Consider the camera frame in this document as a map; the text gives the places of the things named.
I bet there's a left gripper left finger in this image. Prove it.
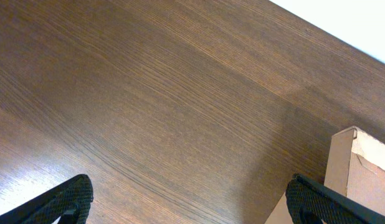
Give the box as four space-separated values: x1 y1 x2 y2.
0 174 93 224

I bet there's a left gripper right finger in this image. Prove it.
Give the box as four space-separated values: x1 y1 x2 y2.
285 174 385 224

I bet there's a cardboard box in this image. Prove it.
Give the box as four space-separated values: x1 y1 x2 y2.
265 126 385 224

